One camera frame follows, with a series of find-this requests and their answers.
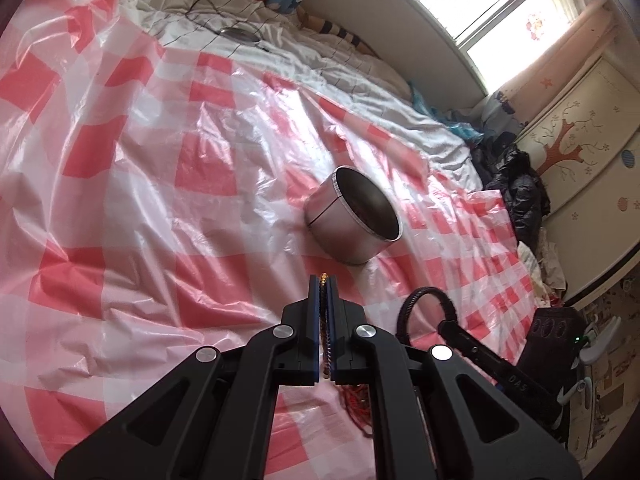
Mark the cream cloth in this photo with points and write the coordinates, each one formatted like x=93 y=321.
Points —
x=545 y=265

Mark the cream wardrobe with tree print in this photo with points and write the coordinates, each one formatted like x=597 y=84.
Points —
x=590 y=185

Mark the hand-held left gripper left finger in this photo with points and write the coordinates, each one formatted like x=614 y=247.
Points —
x=314 y=330

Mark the white striped bed sheet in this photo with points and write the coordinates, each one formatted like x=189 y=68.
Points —
x=350 y=75

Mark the red checkered plastic sheet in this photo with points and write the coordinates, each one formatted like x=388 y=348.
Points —
x=150 y=210

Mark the pink cartoon print curtain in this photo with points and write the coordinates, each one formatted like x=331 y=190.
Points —
x=550 y=55

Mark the round grey device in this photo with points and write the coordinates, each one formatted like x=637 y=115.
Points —
x=239 y=34

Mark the blue plastic bag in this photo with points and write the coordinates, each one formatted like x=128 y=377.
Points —
x=465 y=130

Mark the black puffer jacket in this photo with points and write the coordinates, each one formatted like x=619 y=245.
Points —
x=520 y=185

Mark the window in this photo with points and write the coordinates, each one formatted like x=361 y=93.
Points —
x=500 y=10

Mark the round metal tin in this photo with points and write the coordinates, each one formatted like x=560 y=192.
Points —
x=330 y=225

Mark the striped pillow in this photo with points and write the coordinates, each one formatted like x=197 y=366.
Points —
x=335 y=27

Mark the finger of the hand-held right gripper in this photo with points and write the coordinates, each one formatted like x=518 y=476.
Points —
x=480 y=355

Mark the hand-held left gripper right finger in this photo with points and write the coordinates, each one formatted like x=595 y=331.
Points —
x=334 y=330

